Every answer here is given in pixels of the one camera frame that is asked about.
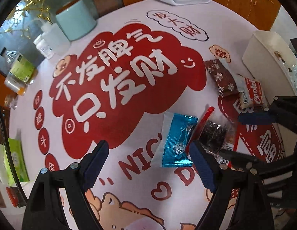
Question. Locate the brown snowflake snack packet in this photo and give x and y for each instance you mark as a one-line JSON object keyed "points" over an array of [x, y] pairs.
{"points": [[221, 76]]}

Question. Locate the translucent plastic bottle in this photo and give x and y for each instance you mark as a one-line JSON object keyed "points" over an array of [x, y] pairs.
{"points": [[56, 40]]}

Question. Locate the green tissue box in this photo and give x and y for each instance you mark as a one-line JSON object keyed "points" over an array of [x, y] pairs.
{"points": [[16, 163]]}

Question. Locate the white plastic bin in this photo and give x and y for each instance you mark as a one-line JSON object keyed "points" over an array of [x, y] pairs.
{"points": [[263, 52]]}

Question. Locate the blue foil snack packet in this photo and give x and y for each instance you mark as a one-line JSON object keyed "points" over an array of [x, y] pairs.
{"points": [[173, 139]]}

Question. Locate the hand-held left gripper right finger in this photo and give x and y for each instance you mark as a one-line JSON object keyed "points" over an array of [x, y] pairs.
{"points": [[202, 170]]}

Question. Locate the teal canister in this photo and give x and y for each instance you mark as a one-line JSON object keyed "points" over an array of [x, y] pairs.
{"points": [[76, 20]]}

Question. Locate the small glass jar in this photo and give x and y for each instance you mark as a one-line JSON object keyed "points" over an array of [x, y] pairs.
{"points": [[11, 101]]}

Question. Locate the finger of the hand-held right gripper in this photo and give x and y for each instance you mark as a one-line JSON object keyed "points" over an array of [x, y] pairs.
{"points": [[256, 118], [237, 158]]}

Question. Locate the green label jar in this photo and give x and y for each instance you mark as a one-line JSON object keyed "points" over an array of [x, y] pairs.
{"points": [[21, 69]]}

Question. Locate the clear red-trimmed snack packet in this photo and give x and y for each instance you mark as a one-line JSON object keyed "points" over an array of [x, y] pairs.
{"points": [[213, 134]]}

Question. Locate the white pill bottle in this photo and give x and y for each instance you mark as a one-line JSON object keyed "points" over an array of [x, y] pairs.
{"points": [[44, 48]]}

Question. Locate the printed pink tablecloth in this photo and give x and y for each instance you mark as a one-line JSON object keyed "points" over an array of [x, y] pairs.
{"points": [[138, 12]]}

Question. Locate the red cookie packet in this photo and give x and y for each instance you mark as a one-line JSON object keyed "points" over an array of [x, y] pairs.
{"points": [[255, 91]]}

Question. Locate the red box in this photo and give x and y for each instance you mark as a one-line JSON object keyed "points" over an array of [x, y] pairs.
{"points": [[14, 196]]}

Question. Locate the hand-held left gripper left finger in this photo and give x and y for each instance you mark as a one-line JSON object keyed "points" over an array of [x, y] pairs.
{"points": [[96, 163]]}

